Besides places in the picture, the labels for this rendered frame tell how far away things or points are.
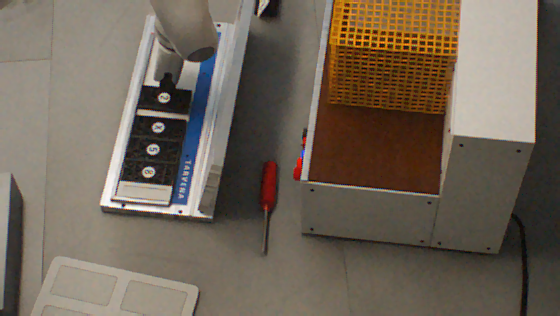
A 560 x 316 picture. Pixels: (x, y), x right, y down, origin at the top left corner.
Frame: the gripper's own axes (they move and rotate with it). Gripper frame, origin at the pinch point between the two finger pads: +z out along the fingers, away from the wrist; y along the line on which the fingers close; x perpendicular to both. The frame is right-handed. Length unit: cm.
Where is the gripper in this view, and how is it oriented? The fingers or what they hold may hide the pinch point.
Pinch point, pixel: (168, 79)
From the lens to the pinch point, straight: 211.4
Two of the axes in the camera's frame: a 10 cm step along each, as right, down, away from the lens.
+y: -1.3, 8.5, -5.1
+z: -1.8, 4.9, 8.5
